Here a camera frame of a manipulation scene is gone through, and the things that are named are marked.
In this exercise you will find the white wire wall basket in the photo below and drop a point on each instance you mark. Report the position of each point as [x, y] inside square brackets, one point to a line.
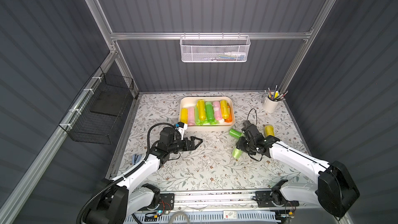
[214, 48]

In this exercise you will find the dark green roll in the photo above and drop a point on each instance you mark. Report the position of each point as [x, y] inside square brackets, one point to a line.
[236, 134]
[209, 112]

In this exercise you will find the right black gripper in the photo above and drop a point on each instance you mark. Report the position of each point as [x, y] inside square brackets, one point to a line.
[246, 129]

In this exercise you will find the white pen cup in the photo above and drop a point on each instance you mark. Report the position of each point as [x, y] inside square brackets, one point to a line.
[269, 105]

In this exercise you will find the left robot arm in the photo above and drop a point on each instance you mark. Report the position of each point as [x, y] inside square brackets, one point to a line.
[127, 193]

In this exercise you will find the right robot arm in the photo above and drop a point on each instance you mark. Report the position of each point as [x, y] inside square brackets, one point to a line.
[332, 186]

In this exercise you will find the pink roll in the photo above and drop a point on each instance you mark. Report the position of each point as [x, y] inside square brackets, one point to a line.
[217, 110]
[191, 116]

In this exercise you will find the orange trash bag roll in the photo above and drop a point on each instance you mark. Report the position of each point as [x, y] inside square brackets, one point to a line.
[230, 118]

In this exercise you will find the light green roll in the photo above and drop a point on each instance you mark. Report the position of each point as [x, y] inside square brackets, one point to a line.
[237, 153]
[196, 116]

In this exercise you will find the black wire side basket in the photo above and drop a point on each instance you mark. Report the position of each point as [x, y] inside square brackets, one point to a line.
[100, 117]

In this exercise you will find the blue clip on mat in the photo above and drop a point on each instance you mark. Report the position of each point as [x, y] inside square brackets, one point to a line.
[136, 158]

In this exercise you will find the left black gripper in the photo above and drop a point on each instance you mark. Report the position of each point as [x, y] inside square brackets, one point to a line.
[187, 143]

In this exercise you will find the white plastic storage box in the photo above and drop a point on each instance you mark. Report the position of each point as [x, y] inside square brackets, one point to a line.
[205, 125]

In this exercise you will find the floral table mat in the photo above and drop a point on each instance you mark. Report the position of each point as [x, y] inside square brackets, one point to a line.
[211, 166]

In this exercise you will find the yellow roll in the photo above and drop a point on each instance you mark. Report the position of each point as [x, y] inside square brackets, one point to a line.
[224, 109]
[184, 115]
[269, 130]
[201, 110]

